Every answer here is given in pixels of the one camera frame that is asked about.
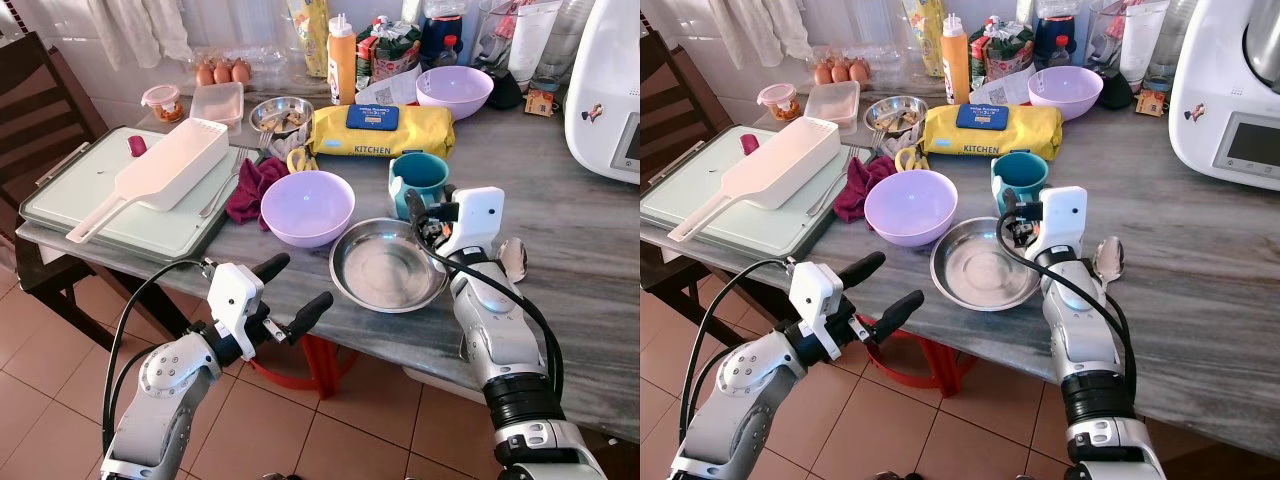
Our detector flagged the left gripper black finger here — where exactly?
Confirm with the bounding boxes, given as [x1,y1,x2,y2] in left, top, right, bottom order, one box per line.
[250,253,291,285]
[285,291,334,343]
[838,251,887,291]
[868,289,926,347]

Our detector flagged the green ceramic mug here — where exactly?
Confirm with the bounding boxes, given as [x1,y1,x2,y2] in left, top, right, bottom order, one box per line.
[388,152,451,222]
[991,152,1050,216]

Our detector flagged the red plastic stool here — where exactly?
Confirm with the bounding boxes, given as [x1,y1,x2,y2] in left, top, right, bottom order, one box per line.
[855,315,976,398]
[243,333,363,401]

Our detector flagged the stainless steel plate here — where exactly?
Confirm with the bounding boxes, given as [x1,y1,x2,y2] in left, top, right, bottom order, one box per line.
[930,217,1046,312]
[329,218,451,314]

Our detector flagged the lilac plastic bowl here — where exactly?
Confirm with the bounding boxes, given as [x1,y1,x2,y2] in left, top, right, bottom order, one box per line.
[416,66,495,121]
[1027,66,1105,121]
[260,170,356,249]
[864,169,959,248]

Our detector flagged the yellow kitchen wipes pack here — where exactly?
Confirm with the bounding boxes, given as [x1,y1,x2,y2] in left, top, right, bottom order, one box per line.
[920,103,1064,161]
[308,104,456,161]

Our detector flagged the maroon cloth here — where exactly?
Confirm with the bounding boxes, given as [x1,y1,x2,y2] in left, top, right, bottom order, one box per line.
[833,155,898,224]
[225,157,291,229]

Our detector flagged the steel fork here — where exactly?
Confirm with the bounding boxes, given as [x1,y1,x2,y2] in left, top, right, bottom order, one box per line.
[197,172,241,219]
[805,172,851,218]

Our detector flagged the stainless steel spoon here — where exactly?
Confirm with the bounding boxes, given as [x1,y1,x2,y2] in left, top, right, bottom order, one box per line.
[1093,236,1126,286]
[498,237,528,284]

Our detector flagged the white printed paper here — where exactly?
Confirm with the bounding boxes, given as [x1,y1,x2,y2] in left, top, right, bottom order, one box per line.
[355,68,421,107]
[995,68,1036,106]

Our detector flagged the white slotted plastic scoop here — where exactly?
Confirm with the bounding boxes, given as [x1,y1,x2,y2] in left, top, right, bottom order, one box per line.
[66,117,230,244]
[667,117,841,244]

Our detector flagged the small steel bowl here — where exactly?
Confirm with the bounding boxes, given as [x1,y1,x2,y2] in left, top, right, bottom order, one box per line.
[864,95,929,136]
[249,96,314,136]

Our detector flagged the orange sauce bottle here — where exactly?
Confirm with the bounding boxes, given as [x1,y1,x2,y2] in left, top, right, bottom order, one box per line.
[940,13,971,105]
[328,14,358,106]

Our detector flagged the green snack bag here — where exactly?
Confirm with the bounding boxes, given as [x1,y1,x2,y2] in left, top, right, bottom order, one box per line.
[968,15,1036,86]
[357,17,423,93]

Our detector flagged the clear plastic container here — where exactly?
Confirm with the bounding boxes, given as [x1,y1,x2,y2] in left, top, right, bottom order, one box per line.
[190,82,245,129]
[805,81,861,128]

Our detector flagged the pale green tray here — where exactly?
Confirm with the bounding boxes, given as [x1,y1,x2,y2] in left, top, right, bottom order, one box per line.
[20,125,263,263]
[640,125,869,259]

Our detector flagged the dark blue jar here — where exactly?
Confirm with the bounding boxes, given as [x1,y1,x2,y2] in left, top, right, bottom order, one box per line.
[420,0,467,69]
[1033,0,1081,69]

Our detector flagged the clear egg carton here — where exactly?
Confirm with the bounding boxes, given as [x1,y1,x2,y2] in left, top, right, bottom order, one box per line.
[185,45,331,96]
[800,42,946,91]

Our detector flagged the clear glass jug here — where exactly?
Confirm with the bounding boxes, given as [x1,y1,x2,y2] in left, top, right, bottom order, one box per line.
[1085,0,1131,76]
[468,0,521,76]

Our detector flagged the small jar with pink lid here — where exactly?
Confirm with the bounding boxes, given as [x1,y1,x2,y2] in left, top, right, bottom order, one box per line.
[141,85,185,124]
[757,84,801,123]

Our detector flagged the yellow food package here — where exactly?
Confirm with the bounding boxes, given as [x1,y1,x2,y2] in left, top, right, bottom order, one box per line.
[288,0,331,79]
[900,0,946,76]

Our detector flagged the white plastic cup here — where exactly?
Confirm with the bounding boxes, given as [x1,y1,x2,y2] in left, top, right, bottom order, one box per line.
[1120,0,1171,91]
[508,0,563,89]

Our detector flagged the white kitchen appliance with screen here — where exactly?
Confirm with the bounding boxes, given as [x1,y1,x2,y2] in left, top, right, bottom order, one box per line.
[564,0,641,186]
[1168,0,1280,193]

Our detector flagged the dark wooden chair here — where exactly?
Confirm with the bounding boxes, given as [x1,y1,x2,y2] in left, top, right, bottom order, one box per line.
[0,30,196,341]
[640,30,741,301]

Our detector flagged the white hanging cloth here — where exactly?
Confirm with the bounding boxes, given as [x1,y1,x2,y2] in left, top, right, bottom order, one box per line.
[708,0,801,66]
[100,0,193,69]

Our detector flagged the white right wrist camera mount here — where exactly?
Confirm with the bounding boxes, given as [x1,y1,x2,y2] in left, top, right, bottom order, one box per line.
[440,187,505,259]
[1025,186,1089,263]

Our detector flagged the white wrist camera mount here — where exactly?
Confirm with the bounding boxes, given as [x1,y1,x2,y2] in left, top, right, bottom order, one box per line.
[1025,186,1089,263]
[440,187,505,259]
[788,262,846,361]
[207,263,267,361]

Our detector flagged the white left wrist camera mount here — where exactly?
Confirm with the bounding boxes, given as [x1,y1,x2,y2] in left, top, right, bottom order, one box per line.
[788,262,846,361]
[207,263,267,361]

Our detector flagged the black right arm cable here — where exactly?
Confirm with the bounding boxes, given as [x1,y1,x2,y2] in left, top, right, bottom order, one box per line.
[405,215,566,396]
[995,210,1139,401]

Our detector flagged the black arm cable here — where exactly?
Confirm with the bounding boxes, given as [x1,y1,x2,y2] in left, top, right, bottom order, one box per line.
[995,210,1139,401]
[100,258,216,456]
[678,258,796,453]
[405,215,566,396]

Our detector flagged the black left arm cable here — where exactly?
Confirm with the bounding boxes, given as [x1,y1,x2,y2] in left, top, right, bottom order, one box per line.
[100,258,216,456]
[678,258,796,453]

